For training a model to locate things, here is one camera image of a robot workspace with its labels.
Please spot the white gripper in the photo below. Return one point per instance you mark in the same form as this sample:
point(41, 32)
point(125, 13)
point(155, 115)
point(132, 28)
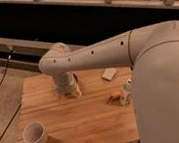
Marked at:
point(65, 83)

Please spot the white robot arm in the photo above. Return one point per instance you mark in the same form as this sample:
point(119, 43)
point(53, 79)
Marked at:
point(153, 54)

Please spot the wooden board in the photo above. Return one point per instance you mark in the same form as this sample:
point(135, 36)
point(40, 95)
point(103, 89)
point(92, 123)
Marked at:
point(91, 118)

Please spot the white sponge block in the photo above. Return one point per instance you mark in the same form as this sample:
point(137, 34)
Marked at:
point(109, 74)

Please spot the orange small object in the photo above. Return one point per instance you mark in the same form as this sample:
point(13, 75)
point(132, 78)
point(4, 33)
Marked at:
point(114, 95)

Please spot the white paper cup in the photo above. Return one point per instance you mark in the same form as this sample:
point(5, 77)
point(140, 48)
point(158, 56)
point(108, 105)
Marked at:
point(35, 132)

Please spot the white plastic bottle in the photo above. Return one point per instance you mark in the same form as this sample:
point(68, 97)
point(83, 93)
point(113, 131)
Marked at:
point(126, 93)

